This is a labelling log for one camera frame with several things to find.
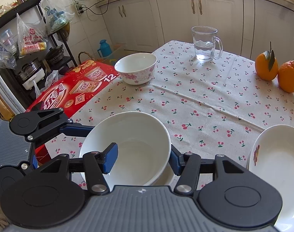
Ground blue thermos jug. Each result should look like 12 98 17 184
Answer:
97 39 112 58

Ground orange with green leaf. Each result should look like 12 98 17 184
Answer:
255 41 279 81

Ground large white bowl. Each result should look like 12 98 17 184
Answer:
152 163 175 186

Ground orange without leaf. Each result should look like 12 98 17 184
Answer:
277 60 294 93

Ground small floral white bowl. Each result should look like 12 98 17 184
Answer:
114 53 157 85

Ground plastic bag with snacks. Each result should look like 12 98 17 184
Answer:
16 13 48 58

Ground glass water pitcher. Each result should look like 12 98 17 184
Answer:
192 26 223 61

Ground white plate with fruit print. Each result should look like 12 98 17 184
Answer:
247 125 294 231

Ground black storage rack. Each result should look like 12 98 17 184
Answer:
0 0 75 114

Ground white kitchen cabinets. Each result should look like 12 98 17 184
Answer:
99 0 294 63

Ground red drink carton box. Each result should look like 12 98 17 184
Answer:
26 60 119 165

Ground cherry print tablecloth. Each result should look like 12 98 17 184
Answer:
43 39 294 191

